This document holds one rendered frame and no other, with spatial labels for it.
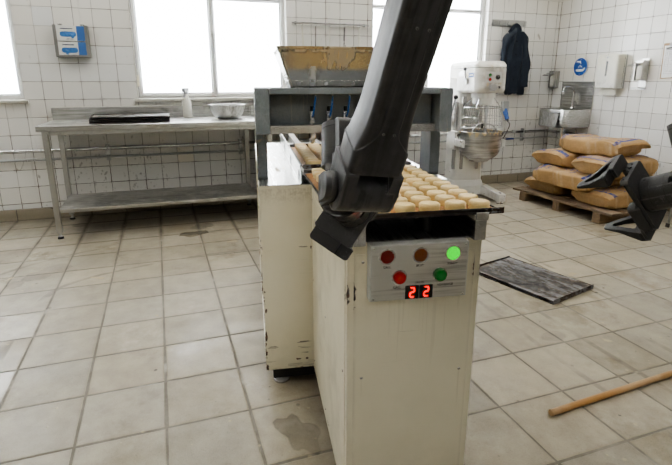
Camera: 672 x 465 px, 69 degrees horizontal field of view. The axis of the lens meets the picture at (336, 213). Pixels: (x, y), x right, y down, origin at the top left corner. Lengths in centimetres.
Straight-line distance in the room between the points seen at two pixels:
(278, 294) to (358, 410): 71
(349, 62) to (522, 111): 474
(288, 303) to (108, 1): 362
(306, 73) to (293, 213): 51
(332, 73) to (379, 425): 117
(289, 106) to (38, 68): 343
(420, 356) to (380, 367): 11
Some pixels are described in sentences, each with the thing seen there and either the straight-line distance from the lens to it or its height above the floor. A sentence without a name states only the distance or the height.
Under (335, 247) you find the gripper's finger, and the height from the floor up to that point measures 96.
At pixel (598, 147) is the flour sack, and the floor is 62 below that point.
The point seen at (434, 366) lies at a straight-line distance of 135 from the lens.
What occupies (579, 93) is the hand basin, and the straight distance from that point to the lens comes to 636.
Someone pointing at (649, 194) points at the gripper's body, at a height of 103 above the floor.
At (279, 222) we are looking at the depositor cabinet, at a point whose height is 70.
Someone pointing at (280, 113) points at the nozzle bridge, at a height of 109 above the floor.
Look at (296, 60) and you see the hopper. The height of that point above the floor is 127.
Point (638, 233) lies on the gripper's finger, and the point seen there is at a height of 95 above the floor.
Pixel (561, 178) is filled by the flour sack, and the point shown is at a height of 32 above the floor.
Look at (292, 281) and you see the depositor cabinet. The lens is 191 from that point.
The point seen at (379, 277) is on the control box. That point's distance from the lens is 115.
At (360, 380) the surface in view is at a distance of 131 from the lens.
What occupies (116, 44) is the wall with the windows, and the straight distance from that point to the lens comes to 494.
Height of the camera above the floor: 120
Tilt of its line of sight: 15 degrees down
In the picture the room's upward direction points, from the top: straight up
